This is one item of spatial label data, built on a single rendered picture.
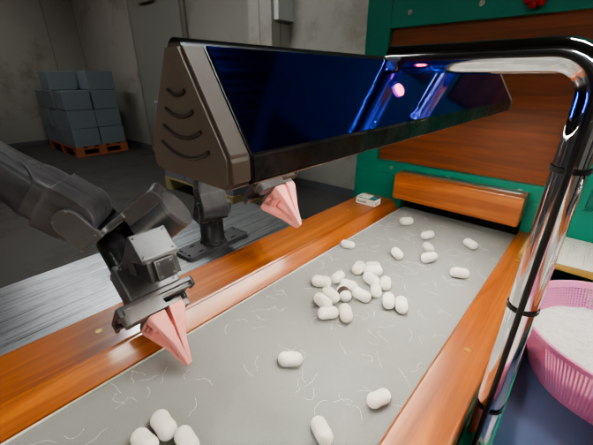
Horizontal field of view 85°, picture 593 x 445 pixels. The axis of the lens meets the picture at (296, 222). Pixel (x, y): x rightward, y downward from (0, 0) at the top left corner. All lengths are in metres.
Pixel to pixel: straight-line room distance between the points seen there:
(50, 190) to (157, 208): 0.12
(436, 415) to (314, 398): 0.14
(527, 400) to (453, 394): 0.19
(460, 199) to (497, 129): 0.18
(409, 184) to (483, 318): 0.44
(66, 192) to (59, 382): 0.23
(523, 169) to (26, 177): 0.91
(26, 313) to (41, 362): 0.31
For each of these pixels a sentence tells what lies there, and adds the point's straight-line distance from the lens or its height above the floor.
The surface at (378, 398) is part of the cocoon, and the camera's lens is 0.44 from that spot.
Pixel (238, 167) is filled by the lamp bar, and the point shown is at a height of 1.05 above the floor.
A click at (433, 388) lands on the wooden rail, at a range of 0.45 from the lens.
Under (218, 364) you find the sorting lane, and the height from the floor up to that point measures 0.74.
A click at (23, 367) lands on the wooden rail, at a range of 0.56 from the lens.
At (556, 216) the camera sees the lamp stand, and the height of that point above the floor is 1.00.
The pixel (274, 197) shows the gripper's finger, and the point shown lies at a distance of 0.58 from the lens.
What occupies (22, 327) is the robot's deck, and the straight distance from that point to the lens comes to 0.82.
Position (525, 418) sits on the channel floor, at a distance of 0.60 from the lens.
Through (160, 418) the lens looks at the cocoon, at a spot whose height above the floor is 0.76.
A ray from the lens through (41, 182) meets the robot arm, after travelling 0.49.
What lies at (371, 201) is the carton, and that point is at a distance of 0.94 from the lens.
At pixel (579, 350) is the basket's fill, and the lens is 0.66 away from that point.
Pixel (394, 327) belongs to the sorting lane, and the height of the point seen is 0.74.
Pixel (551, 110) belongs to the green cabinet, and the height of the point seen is 1.03.
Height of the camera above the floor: 1.09
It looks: 24 degrees down
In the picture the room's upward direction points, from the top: straight up
